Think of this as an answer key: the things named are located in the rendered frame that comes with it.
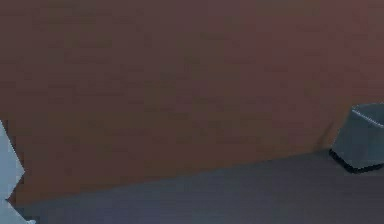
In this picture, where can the grey trash can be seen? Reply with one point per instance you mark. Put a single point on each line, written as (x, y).
(361, 143)

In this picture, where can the pale grey angular object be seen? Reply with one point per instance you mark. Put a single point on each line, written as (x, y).
(8, 173)

